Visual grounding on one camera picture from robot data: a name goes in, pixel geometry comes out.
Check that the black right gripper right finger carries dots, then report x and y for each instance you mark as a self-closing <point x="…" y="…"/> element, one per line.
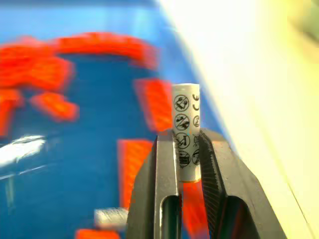
<point x="239" y="189"/>

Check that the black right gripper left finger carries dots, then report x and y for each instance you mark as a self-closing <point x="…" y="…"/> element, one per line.
<point x="147" y="194"/>

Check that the blue plastic bin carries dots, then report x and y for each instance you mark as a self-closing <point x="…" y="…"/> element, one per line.
<point x="99" y="154"/>

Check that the white battery with warning icons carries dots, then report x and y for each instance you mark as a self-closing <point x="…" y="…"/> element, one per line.
<point x="185" y="109"/>

